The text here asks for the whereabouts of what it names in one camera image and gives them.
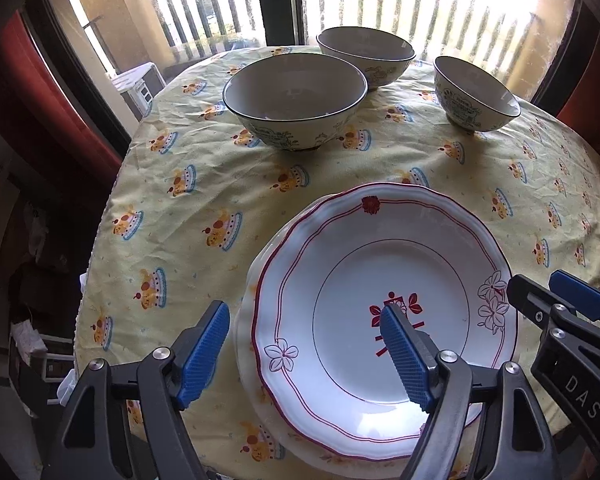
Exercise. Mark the white plate with red pattern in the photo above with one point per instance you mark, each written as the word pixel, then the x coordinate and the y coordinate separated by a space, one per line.
pixel 340 270

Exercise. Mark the yellow printed tablecloth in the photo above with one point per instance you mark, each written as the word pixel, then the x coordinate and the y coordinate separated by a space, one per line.
pixel 205 135

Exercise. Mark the white plate with yellow flowers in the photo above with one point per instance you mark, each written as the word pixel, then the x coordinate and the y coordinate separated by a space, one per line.
pixel 280 430

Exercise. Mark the black window frame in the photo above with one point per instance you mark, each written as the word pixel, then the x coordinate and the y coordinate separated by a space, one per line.
pixel 280 0

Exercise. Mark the red curtain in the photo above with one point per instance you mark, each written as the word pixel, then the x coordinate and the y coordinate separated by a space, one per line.
pixel 45 85
pixel 595 110

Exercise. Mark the grey bowl with floral print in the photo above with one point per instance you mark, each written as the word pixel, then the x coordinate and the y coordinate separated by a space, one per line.
pixel 480 90
pixel 365 50
pixel 295 85

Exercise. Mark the white air conditioner unit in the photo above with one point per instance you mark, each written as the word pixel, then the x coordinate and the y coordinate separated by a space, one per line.
pixel 140 90

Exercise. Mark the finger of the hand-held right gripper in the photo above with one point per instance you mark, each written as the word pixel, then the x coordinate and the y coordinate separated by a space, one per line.
pixel 577 295
pixel 530 295

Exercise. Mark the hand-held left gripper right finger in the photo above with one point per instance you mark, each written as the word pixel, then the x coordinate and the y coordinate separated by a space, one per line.
pixel 405 355

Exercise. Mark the white crumpled bag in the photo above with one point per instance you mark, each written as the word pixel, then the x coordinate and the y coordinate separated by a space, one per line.
pixel 27 340

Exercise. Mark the white metal rack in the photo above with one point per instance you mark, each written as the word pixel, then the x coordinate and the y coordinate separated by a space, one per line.
pixel 55 375

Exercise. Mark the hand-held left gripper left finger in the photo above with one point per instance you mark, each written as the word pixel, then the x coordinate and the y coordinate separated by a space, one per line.
pixel 200 355

